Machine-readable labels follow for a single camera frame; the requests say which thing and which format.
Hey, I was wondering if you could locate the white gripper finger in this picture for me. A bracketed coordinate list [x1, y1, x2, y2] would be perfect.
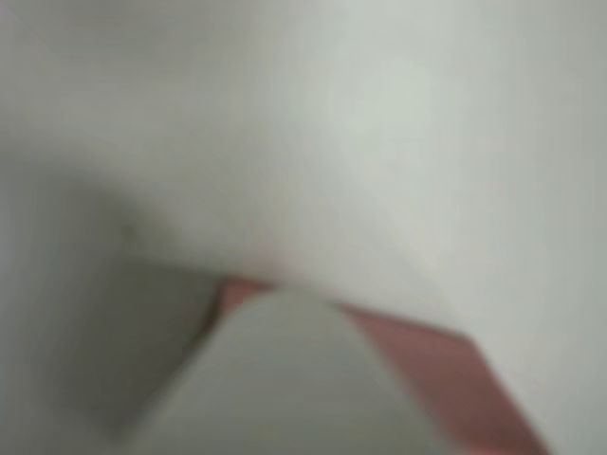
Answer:
[118, 287, 459, 455]

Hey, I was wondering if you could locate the pink block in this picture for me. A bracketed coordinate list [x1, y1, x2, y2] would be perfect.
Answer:
[215, 277, 554, 455]

